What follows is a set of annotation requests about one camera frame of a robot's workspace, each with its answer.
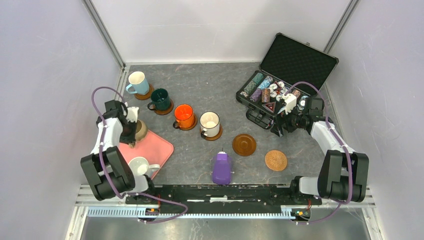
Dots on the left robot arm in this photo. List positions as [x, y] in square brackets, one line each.
[105, 168]

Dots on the beige mug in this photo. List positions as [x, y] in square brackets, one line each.
[141, 130]

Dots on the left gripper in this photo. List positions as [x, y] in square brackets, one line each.
[130, 140]

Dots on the woven rattan coaster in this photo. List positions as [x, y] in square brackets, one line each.
[276, 160]

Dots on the dark green mug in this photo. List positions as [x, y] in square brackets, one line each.
[160, 100]

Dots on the orange mug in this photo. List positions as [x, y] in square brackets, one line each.
[184, 116]

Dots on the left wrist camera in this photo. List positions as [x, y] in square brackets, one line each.
[132, 114]

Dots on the black poker chip case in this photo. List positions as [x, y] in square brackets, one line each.
[286, 62]

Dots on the light blue mug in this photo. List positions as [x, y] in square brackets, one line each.
[138, 83]

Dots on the brown wooden coaster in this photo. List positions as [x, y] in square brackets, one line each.
[213, 138]
[146, 96]
[167, 111]
[244, 145]
[192, 126]

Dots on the pink tray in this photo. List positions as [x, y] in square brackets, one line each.
[153, 147]

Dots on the purple plastic box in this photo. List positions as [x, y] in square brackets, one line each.
[222, 172]

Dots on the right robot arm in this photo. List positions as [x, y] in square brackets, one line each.
[344, 172]

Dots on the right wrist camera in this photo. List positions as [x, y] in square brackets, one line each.
[290, 102]

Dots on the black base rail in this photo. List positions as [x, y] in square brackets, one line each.
[224, 199]

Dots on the white mug dark handle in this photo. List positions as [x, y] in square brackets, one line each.
[210, 123]

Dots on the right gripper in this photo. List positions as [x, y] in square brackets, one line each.
[280, 119]

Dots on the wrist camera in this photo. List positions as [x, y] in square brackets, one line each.
[290, 102]
[132, 114]

